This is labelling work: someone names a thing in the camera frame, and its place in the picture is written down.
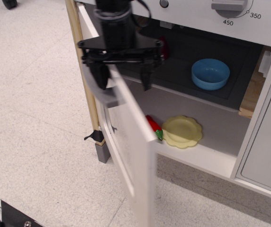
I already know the white toy oven cabinet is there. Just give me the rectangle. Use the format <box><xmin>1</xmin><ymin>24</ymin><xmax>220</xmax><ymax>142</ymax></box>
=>
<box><xmin>66</xmin><ymin>0</ymin><xmax>271</xmax><ymax>208</ymax></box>

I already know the dark red cone toy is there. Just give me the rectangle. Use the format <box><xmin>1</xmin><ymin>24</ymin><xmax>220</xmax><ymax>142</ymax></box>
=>
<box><xmin>159</xmin><ymin>36</ymin><xmax>170</xmax><ymax>60</ymax></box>

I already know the black caster wheel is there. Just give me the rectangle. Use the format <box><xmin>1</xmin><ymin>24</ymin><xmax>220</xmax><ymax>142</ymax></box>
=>
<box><xmin>2</xmin><ymin>0</ymin><xmax>18</xmax><ymax>10</ymax></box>

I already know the yellow scalloped plate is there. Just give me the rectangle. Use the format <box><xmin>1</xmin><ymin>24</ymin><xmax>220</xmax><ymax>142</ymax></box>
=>
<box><xmin>162</xmin><ymin>115</ymin><xmax>203</xmax><ymax>149</ymax></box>

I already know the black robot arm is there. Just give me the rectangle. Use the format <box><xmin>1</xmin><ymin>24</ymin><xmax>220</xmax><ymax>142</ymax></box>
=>
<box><xmin>78</xmin><ymin>0</ymin><xmax>163</xmax><ymax>90</ymax></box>

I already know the red toy chili pepper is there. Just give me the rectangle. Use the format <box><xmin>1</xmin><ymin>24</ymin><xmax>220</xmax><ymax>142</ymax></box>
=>
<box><xmin>145</xmin><ymin>115</ymin><xmax>163</xmax><ymax>141</ymax></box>

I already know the gray cabinet leg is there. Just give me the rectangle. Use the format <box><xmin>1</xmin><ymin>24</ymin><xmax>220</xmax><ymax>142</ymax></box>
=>
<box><xmin>95</xmin><ymin>143</ymin><xmax>111</xmax><ymax>164</ymax></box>

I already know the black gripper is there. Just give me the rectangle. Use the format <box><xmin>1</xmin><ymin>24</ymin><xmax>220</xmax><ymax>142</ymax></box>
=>
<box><xmin>78</xmin><ymin>16</ymin><xmax>163</xmax><ymax>91</ymax></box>

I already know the dark gray oven tray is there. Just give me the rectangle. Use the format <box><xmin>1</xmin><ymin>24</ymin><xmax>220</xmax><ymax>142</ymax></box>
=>
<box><xmin>116</xmin><ymin>19</ymin><xmax>264</xmax><ymax>112</ymax></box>

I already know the blue plastic bowl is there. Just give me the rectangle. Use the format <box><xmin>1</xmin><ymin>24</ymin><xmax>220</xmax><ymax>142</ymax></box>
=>
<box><xmin>191</xmin><ymin>59</ymin><xmax>230</xmax><ymax>91</ymax></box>

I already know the gray round button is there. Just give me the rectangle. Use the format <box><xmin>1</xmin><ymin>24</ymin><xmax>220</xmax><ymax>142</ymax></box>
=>
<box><xmin>159</xmin><ymin>0</ymin><xmax>169</xmax><ymax>8</ymax></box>

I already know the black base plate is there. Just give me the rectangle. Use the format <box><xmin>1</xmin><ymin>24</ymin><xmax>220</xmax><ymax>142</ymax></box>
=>
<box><xmin>1</xmin><ymin>201</ymin><xmax>43</xmax><ymax>227</ymax></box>

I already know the white oven door with window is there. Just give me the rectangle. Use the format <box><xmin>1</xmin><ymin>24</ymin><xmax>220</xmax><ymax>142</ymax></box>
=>
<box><xmin>94</xmin><ymin>65</ymin><xmax>157</xmax><ymax>227</ymax></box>

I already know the gray temperature knob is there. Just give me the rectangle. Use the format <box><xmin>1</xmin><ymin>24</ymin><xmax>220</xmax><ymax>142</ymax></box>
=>
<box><xmin>211</xmin><ymin>0</ymin><xmax>248</xmax><ymax>18</ymax></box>

